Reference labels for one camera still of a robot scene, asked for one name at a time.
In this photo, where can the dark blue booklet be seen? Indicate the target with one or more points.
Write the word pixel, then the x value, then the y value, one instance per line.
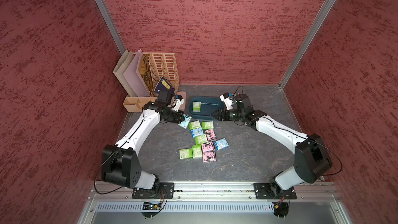
pixel 164 85

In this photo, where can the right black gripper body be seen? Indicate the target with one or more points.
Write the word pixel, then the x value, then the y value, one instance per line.
pixel 233 114

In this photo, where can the pink tissue pack upper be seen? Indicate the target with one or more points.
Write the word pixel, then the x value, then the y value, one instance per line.
pixel 210 135

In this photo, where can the blue tissue pack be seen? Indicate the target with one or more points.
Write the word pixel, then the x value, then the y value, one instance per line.
pixel 221 144
pixel 197 132
pixel 184 124

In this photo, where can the lilac folder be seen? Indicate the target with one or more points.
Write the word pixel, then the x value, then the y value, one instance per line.
pixel 134 78

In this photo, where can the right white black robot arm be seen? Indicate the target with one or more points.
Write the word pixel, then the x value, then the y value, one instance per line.
pixel 311 157

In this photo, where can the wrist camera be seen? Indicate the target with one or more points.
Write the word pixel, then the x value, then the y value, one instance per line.
pixel 170 99
pixel 238 102

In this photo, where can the pink tissue pack bottom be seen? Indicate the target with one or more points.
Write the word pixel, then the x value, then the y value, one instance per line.
pixel 209 156

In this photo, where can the teal plastic storage box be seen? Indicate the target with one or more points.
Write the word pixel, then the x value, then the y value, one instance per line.
pixel 208 106

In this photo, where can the pink tissue pack middle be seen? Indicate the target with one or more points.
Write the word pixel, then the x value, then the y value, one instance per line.
pixel 208 147

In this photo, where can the gold patterned book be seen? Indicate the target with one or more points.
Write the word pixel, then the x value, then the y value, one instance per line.
pixel 145 72

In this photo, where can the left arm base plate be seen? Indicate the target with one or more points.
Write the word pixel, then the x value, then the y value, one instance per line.
pixel 160 191

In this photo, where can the green tissue pack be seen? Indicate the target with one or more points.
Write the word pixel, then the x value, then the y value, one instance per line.
pixel 186 153
pixel 207 125
pixel 194 125
pixel 201 139
pixel 196 107
pixel 197 151

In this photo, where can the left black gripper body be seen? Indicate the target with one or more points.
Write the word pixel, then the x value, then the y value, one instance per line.
pixel 173 116

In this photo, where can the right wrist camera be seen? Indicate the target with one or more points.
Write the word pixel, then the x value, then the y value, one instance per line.
pixel 238 102

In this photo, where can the aluminium front rail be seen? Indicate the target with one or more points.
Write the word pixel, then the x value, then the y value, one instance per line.
pixel 247 191

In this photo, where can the beige folder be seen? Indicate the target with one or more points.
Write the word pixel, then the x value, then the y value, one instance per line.
pixel 123 63

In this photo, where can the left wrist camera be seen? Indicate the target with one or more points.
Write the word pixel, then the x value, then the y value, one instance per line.
pixel 170 99

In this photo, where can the pink pencil case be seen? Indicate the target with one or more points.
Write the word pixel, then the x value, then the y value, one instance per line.
pixel 183 95

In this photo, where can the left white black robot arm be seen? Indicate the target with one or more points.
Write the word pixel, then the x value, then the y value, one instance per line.
pixel 120 164

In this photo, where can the pink tissue pack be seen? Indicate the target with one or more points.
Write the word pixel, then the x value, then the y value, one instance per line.
pixel 208 147
pixel 209 156
pixel 210 135

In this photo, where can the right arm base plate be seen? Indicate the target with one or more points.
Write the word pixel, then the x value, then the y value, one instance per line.
pixel 271 191

